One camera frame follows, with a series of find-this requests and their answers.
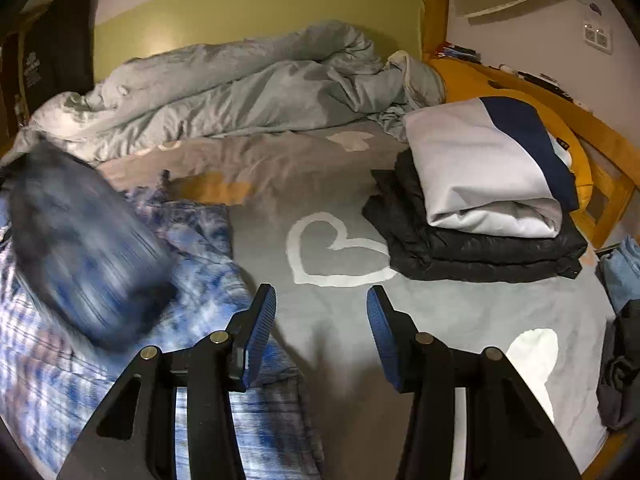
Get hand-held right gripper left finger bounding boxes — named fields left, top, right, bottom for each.
left=56, top=284, right=277, bottom=480

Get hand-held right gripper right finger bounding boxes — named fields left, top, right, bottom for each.
left=366, top=286, right=583, bottom=480

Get blue plaid shirt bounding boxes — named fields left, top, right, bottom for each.
left=0, top=140, right=326, bottom=480

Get grey heart print bed sheet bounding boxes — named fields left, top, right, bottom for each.
left=95, top=120, right=621, bottom=480

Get folded black jacket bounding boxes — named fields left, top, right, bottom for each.
left=362, top=150, right=588, bottom=282

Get folded white and navy garment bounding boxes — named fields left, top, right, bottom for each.
left=402, top=96, right=581, bottom=239

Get dark grey garment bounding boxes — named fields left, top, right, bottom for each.
left=596, top=300, right=640, bottom=431

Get grey duvet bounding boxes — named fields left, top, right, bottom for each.
left=0, top=20, right=446, bottom=166

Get light blue jeans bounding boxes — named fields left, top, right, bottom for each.
left=597, top=237, right=640, bottom=313

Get yellow pillow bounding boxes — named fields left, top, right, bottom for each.
left=427, top=57, right=593, bottom=211

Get row of small ledge items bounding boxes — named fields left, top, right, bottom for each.
left=434, top=44, right=573, bottom=101

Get white wall socket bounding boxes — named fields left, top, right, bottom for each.
left=582, top=21, right=613, bottom=53

